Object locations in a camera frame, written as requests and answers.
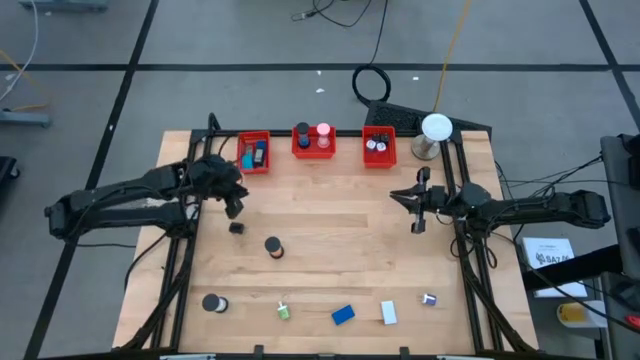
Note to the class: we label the grey metal floor base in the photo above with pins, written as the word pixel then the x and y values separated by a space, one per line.
pixel 65 5
pixel 25 119

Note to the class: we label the white printed box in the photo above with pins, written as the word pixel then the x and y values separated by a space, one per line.
pixel 547 250

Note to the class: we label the small blue case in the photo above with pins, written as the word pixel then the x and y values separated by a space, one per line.
pixel 261 145

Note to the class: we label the orange sand hourglass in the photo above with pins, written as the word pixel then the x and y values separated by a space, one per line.
pixel 273 244

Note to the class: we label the black perforated panel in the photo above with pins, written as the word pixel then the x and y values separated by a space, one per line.
pixel 395 116

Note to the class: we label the red plastic basket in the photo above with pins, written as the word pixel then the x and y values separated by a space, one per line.
pixel 380 161
pixel 313 152
pixel 265 169

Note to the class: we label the yellow and white roll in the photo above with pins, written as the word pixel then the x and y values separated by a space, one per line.
pixel 572 314

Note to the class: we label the white sand hourglass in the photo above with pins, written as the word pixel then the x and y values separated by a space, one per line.
pixel 211 302

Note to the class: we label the black aluminium table frame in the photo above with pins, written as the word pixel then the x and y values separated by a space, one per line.
pixel 280 133

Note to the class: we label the black equipment cart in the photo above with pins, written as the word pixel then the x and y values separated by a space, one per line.
pixel 625 200

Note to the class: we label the black floor foot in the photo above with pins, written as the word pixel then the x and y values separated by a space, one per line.
pixel 6 170

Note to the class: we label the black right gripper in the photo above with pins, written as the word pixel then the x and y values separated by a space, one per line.
pixel 442 200

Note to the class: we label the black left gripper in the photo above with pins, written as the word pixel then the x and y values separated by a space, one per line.
pixel 220 175

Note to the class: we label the white and black wall charger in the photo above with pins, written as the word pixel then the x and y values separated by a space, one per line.
pixel 370 145

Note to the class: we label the small red object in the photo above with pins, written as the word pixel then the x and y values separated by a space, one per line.
pixel 634 320

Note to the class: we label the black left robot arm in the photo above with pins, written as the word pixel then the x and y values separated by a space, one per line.
pixel 125 192

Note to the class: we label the pink hourglass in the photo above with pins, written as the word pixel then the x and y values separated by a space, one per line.
pixel 323 129

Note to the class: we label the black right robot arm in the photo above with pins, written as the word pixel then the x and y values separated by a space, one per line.
pixel 540 205

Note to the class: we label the white mushroom table lamp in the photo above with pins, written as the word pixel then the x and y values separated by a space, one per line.
pixel 436 127

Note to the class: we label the purple and white wall charger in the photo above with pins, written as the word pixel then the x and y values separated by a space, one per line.
pixel 430 300

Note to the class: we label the white flat plastic case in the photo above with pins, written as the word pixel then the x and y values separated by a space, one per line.
pixel 389 312

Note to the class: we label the black table clamp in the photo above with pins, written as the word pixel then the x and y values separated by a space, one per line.
pixel 404 352
pixel 258 351

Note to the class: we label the light blue plastic case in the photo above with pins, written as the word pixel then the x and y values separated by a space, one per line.
pixel 247 161

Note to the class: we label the blue sand hourglass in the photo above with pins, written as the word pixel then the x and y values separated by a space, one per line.
pixel 303 129

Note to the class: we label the black diagonal bar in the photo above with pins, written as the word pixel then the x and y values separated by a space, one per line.
pixel 575 267

